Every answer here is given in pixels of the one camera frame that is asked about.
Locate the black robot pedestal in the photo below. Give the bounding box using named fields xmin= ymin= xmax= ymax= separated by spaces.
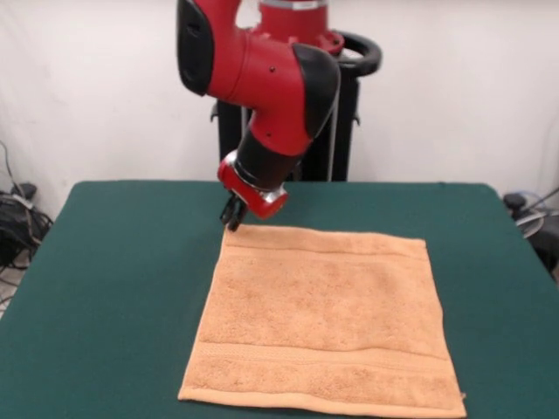
xmin=207 ymin=28 xmax=383 ymax=182

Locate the tan terry towel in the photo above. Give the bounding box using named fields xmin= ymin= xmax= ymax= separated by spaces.
xmin=176 ymin=225 xmax=468 ymax=419

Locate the black cable bundle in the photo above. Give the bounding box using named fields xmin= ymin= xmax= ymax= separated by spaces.
xmin=0 ymin=139 xmax=56 ymax=271

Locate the black floor object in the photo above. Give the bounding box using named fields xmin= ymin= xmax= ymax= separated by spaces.
xmin=530 ymin=226 xmax=559 ymax=280

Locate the dark green table cloth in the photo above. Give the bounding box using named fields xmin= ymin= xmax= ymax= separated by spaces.
xmin=0 ymin=181 xmax=559 ymax=419

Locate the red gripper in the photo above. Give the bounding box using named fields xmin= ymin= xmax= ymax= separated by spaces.
xmin=217 ymin=151 xmax=290 ymax=231

